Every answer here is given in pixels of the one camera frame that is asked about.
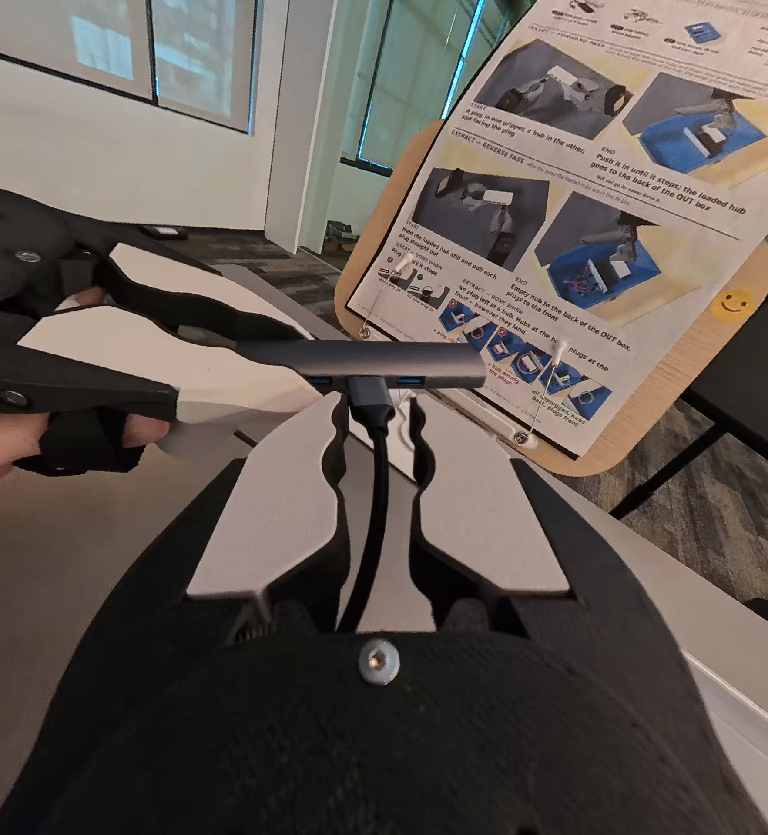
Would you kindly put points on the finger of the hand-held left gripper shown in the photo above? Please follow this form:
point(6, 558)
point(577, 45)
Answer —
point(188, 281)
point(136, 352)

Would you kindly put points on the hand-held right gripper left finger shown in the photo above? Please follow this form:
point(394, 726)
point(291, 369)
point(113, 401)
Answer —
point(273, 522)

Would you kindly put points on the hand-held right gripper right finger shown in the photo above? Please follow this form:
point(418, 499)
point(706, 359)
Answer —
point(488, 522)

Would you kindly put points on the slim grey usb hub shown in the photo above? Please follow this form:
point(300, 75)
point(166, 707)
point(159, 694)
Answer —
point(410, 363)

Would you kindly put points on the small black floor box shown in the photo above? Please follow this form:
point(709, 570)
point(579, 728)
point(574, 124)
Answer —
point(162, 231)

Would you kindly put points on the large glass window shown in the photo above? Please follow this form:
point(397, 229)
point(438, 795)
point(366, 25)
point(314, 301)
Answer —
point(201, 52)

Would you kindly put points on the narrow glass window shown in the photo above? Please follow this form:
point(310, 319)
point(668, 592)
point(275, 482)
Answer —
point(410, 78)

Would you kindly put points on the black monitor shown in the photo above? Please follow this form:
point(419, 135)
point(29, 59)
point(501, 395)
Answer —
point(762, 379)

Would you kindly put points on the yellow smiley sticker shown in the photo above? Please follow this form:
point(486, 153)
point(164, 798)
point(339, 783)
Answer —
point(736, 304)

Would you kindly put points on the instruction poster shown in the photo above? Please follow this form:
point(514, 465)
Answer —
point(593, 170)

